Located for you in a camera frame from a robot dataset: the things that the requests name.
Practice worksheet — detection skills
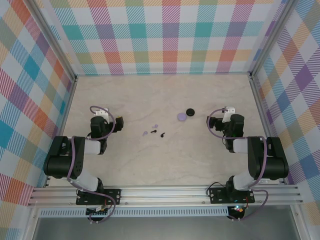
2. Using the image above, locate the left aluminium frame post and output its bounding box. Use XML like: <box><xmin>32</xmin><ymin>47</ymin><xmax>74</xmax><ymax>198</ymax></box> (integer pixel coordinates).
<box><xmin>23</xmin><ymin>0</ymin><xmax>78</xmax><ymax>83</ymax></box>

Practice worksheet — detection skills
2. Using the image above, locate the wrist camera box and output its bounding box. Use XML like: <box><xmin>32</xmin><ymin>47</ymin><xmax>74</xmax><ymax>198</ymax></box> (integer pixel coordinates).
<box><xmin>95</xmin><ymin>107</ymin><xmax>110</xmax><ymax>122</ymax></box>
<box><xmin>223</xmin><ymin>105</ymin><xmax>236</xmax><ymax>123</ymax></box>

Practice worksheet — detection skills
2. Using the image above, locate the controller circuit board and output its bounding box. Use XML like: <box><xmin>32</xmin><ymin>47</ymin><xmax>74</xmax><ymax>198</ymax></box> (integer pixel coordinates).
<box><xmin>86</xmin><ymin>204</ymin><xmax>111</xmax><ymax>216</ymax></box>
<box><xmin>231</xmin><ymin>204</ymin><xmax>245</xmax><ymax>215</ymax></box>

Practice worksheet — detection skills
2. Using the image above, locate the right aluminium frame post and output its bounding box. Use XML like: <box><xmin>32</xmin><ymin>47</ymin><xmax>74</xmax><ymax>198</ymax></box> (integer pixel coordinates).
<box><xmin>249</xmin><ymin>0</ymin><xmax>298</xmax><ymax>81</ymax></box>

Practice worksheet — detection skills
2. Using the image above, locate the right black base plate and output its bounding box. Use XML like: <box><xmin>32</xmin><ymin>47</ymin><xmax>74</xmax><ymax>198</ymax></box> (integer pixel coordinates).
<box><xmin>208</xmin><ymin>187</ymin><xmax>256</xmax><ymax>205</ymax></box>

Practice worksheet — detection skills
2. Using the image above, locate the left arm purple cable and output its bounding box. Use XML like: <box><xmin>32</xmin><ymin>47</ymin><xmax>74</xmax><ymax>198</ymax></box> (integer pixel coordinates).
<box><xmin>66</xmin><ymin>105</ymin><xmax>117</xmax><ymax>224</ymax></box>

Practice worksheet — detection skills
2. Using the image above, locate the grey metal panel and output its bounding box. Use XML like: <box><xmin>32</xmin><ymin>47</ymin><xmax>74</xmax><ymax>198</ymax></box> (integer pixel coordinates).
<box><xmin>32</xmin><ymin>216</ymin><xmax>301</xmax><ymax>240</ymax></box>

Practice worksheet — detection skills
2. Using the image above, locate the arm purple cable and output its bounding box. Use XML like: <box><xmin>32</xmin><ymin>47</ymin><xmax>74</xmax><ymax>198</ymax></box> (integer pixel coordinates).
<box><xmin>206</xmin><ymin>107</ymin><xmax>270</xmax><ymax>222</ymax></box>
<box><xmin>66</xmin><ymin>105</ymin><xmax>117</xmax><ymax>224</ymax></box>

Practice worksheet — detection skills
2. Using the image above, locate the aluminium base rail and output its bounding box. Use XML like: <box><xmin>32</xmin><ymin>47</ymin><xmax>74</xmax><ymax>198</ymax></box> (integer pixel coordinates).
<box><xmin>27</xmin><ymin>184</ymin><xmax>303</xmax><ymax>207</ymax></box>

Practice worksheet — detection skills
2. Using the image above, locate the aluminium side rail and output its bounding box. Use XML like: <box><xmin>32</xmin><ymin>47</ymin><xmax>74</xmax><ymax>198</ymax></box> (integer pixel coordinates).
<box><xmin>249</xmin><ymin>76</ymin><xmax>286</xmax><ymax>186</ymax></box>
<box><xmin>43</xmin><ymin>76</ymin><xmax>78</xmax><ymax>188</ymax></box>

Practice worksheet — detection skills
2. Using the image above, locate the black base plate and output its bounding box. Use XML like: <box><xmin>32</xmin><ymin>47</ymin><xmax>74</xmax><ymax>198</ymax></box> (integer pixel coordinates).
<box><xmin>208</xmin><ymin>187</ymin><xmax>256</xmax><ymax>205</ymax></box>
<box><xmin>76</xmin><ymin>188</ymin><xmax>122</xmax><ymax>206</ymax></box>

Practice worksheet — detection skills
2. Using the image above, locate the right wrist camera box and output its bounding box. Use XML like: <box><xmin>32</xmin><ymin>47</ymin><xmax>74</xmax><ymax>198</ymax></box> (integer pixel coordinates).
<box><xmin>223</xmin><ymin>105</ymin><xmax>236</xmax><ymax>123</ymax></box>

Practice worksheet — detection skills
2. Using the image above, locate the left aluminium side rail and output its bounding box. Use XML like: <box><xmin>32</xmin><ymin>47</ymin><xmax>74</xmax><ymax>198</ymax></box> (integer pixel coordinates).
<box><xmin>43</xmin><ymin>76</ymin><xmax>78</xmax><ymax>188</ymax></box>

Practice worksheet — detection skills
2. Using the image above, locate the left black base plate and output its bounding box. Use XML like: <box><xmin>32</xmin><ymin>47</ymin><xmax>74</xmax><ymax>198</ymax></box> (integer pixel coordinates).
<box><xmin>76</xmin><ymin>188</ymin><xmax>122</xmax><ymax>206</ymax></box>

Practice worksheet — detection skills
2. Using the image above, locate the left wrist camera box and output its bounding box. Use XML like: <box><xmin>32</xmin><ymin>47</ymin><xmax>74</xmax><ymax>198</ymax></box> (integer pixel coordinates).
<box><xmin>95</xmin><ymin>107</ymin><xmax>110</xmax><ymax>122</ymax></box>

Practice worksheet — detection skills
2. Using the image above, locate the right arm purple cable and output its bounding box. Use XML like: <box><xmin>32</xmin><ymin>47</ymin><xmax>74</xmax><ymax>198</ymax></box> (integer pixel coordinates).
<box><xmin>206</xmin><ymin>107</ymin><xmax>270</xmax><ymax>222</ymax></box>

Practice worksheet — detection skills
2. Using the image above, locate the white slotted cable duct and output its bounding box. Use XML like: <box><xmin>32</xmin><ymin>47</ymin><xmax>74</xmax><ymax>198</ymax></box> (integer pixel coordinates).
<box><xmin>39</xmin><ymin>208</ymin><xmax>230</xmax><ymax>218</ymax></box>

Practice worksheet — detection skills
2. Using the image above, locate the right aluminium side rail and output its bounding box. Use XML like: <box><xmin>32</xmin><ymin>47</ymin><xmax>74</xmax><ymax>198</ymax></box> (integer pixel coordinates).
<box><xmin>249</xmin><ymin>76</ymin><xmax>286</xmax><ymax>186</ymax></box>

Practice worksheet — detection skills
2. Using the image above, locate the right controller circuit board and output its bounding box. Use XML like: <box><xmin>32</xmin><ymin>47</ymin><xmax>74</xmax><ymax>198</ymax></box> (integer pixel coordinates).
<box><xmin>231</xmin><ymin>204</ymin><xmax>245</xmax><ymax>215</ymax></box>

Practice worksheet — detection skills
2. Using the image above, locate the left controller circuit board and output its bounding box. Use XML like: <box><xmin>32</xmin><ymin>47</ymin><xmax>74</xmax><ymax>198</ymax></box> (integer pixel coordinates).
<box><xmin>86</xmin><ymin>204</ymin><xmax>111</xmax><ymax>216</ymax></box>

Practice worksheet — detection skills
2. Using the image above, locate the aluminium frame post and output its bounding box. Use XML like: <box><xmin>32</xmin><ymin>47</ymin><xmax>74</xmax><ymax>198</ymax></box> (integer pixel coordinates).
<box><xmin>23</xmin><ymin>0</ymin><xmax>78</xmax><ymax>83</ymax></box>
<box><xmin>249</xmin><ymin>0</ymin><xmax>298</xmax><ymax>81</ymax></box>

